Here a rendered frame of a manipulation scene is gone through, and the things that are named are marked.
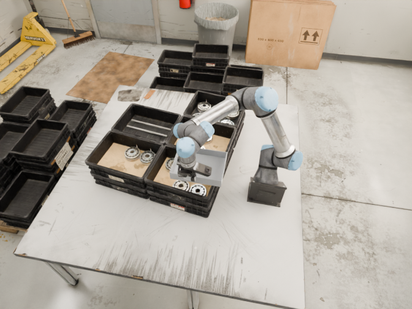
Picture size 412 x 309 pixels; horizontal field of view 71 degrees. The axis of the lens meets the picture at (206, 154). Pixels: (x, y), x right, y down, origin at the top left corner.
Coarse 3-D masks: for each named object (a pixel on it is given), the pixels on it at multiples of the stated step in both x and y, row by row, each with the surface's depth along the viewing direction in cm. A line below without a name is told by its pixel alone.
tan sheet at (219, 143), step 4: (216, 136) 204; (212, 140) 202; (216, 140) 202; (220, 140) 202; (224, 140) 202; (228, 140) 202; (208, 144) 199; (212, 144) 199; (216, 144) 199; (220, 144) 199; (224, 144) 199; (208, 148) 197; (212, 148) 197; (216, 148) 197; (220, 148) 197; (224, 148) 197
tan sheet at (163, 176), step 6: (162, 168) 186; (162, 174) 182; (168, 174) 182; (156, 180) 179; (162, 180) 179; (168, 180) 179; (174, 180) 179; (204, 186) 176; (210, 186) 176; (198, 192) 174
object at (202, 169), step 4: (196, 164) 134; (200, 164) 135; (192, 168) 132; (196, 168) 133; (200, 168) 135; (204, 168) 136; (208, 168) 136; (196, 172) 135; (200, 172) 134; (204, 172) 135; (208, 172) 135; (208, 176) 137
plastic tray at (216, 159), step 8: (200, 152) 162; (208, 152) 161; (216, 152) 160; (224, 152) 158; (176, 160) 158; (200, 160) 160; (208, 160) 160; (216, 160) 160; (224, 160) 161; (176, 168) 157; (216, 168) 157; (224, 168) 156; (176, 176) 150; (200, 176) 153; (216, 176) 153; (208, 184) 149; (216, 184) 148
